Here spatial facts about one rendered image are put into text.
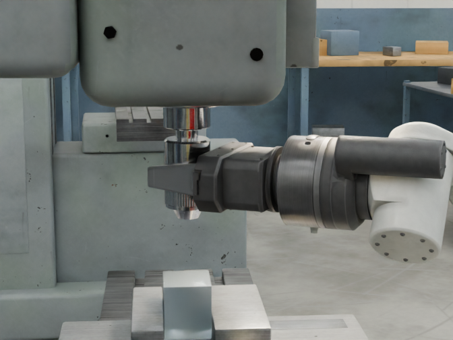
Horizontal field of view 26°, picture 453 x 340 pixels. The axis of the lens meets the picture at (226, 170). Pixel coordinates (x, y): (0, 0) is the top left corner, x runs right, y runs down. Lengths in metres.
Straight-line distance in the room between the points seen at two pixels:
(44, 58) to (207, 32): 0.15
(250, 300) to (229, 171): 0.23
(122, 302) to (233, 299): 0.37
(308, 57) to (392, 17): 6.71
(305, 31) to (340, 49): 6.11
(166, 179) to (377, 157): 0.22
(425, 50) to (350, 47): 0.59
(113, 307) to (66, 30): 0.65
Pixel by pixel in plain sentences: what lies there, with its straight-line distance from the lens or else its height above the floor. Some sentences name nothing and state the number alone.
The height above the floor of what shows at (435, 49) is 0.91.
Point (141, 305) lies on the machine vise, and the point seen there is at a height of 1.07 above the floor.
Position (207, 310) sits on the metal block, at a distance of 1.07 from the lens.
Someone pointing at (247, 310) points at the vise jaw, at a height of 1.07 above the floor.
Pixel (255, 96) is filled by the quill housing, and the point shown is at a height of 1.32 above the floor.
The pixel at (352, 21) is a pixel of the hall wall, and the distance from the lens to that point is 7.62.
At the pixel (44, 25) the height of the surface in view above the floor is 1.39.
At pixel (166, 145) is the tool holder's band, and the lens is 0.98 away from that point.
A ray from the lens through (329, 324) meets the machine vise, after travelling 1.17.
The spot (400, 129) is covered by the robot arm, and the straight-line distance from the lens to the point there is 0.94.
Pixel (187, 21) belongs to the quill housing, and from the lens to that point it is 0.88.
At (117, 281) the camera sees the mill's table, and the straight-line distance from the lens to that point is 1.56.
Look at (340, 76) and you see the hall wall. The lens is 7.63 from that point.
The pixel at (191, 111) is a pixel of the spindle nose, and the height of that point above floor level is 1.30.
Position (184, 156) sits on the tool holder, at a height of 1.25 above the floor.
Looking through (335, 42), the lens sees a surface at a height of 0.97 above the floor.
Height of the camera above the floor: 1.43
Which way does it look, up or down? 11 degrees down
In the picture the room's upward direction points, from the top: straight up
